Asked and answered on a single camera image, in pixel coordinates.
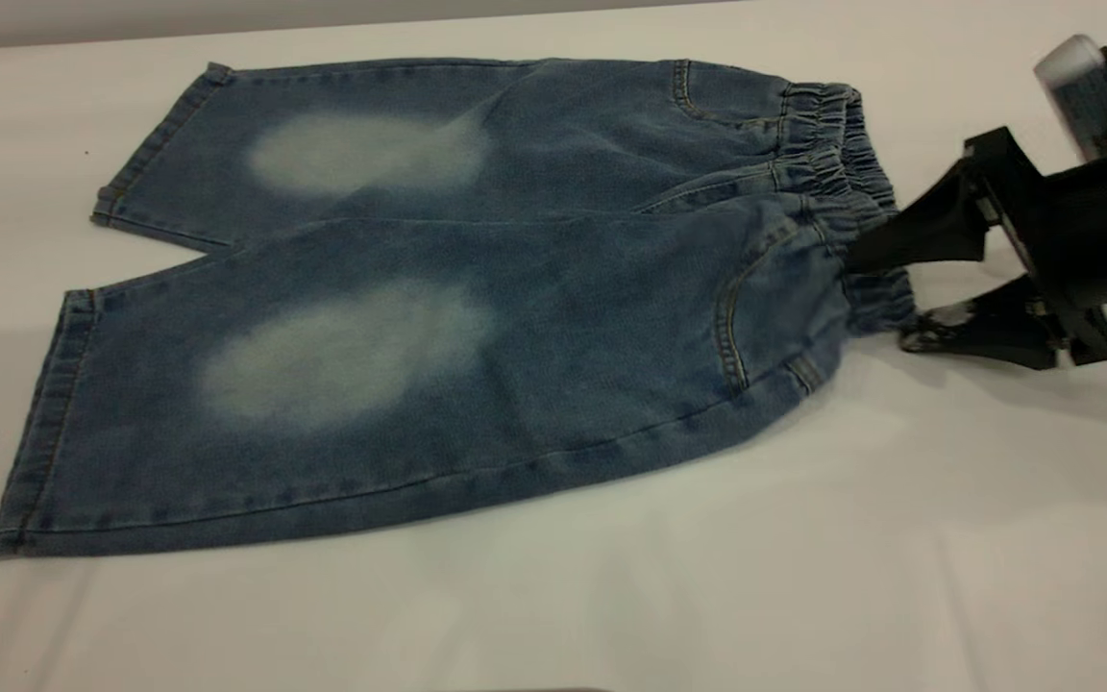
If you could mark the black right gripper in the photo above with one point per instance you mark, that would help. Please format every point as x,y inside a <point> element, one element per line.
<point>1092,231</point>

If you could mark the blue denim jeans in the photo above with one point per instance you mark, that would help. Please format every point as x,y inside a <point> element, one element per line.
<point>553,317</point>

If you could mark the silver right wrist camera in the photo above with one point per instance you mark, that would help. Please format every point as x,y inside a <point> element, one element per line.
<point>1082,96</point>

